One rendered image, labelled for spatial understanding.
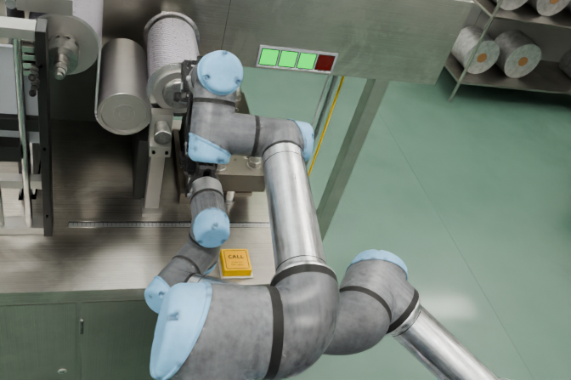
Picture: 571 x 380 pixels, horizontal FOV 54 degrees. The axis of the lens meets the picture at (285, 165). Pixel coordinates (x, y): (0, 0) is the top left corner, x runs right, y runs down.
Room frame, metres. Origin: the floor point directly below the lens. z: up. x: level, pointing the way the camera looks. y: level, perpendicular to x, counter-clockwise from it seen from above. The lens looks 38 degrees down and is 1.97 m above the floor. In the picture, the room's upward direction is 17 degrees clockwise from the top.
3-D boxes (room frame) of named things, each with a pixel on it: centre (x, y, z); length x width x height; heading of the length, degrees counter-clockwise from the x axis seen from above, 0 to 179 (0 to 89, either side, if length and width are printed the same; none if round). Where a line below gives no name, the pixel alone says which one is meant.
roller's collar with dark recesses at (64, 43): (0.95, 0.51, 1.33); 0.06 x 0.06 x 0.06; 24
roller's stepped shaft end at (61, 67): (0.89, 0.48, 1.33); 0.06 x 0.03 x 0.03; 24
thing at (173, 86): (1.06, 0.28, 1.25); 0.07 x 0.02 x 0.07; 114
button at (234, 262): (0.92, 0.05, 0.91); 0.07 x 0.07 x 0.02; 24
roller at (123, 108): (1.14, 0.45, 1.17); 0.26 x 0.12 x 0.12; 24
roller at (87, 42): (1.09, 0.57, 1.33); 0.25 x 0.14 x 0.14; 24
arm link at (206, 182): (0.92, 0.16, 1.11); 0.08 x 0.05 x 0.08; 114
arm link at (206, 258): (0.83, 0.13, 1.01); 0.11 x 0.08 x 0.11; 166
